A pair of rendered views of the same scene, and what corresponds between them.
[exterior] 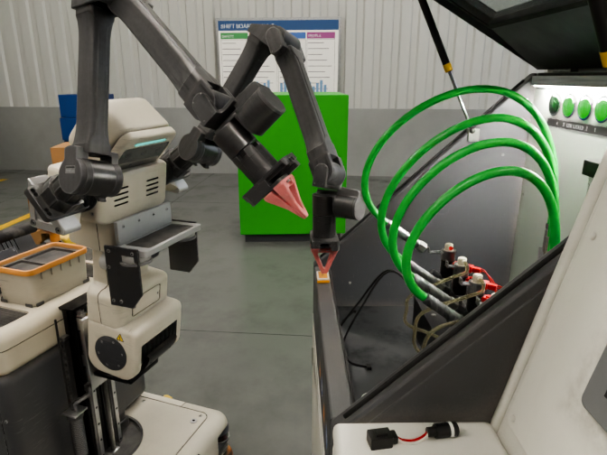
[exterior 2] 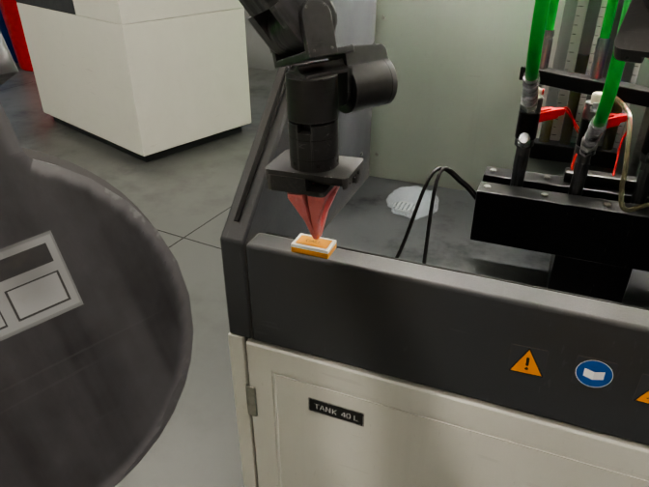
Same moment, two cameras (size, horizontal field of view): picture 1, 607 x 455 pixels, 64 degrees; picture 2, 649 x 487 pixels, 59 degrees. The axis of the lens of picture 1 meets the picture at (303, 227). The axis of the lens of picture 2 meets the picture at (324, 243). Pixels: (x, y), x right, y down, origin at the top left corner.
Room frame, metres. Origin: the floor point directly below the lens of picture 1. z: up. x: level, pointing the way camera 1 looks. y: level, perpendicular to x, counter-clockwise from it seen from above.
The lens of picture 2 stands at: (0.89, 0.52, 1.32)
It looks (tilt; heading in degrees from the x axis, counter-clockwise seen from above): 30 degrees down; 293
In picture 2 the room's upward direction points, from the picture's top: straight up
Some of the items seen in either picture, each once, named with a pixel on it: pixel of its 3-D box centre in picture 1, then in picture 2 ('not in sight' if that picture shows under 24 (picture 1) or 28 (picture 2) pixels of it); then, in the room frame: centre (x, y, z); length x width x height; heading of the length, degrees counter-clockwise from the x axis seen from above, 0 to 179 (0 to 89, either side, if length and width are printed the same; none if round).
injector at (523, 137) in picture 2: (439, 297); (519, 171); (0.93, -0.28, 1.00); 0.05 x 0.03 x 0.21; 91
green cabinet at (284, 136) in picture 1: (291, 163); not in sight; (4.64, 0.11, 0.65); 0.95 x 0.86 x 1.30; 93
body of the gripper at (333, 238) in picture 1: (323, 227); (314, 148); (1.14, -0.05, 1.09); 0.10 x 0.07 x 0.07; 2
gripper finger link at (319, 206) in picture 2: (323, 254); (307, 202); (1.15, -0.05, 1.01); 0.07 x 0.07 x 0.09; 2
